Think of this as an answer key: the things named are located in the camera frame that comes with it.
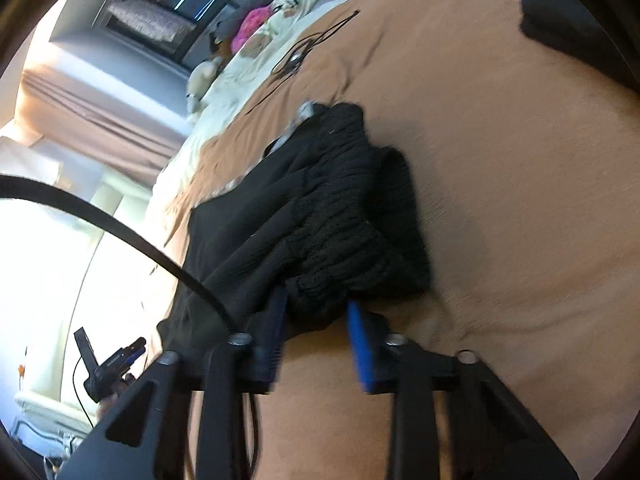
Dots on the brown blanket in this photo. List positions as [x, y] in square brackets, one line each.
[475, 185]

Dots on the white plush toy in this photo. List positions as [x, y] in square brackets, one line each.
[202, 80]

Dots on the cream quilt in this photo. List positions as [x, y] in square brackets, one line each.
[235, 80]

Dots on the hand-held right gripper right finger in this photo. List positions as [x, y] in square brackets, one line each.
[362, 350]

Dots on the dark cloth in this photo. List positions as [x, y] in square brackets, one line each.
[560, 15]

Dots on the black pants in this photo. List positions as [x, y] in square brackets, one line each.
[325, 210]

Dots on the small black device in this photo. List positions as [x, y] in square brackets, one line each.
[296, 59]

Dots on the pink plush toy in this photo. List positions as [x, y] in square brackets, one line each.
[252, 27]

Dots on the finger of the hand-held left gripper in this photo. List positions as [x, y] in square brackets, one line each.
[132, 350]

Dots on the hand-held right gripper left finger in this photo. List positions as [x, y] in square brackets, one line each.
[270, 340]

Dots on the beige curtain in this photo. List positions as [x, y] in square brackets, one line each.
[110, 110]

